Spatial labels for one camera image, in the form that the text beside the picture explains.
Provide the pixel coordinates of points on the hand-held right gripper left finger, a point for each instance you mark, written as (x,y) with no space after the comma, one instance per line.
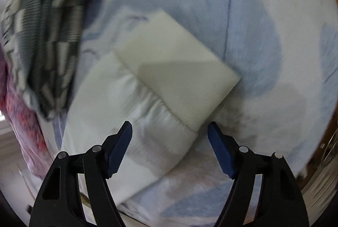
(121,148)

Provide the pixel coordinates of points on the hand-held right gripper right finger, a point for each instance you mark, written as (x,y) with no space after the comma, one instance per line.
(221,153)

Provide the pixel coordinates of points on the white knit sweater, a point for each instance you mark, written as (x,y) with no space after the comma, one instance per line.
(171,63)

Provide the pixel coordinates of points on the pink patterned quilt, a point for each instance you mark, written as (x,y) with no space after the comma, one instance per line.
(23,124)

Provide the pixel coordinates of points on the white floral printed blanket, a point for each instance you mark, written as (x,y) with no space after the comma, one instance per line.
(264,31)

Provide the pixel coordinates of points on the dark checkered cloth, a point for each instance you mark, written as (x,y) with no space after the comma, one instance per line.
(52,31)

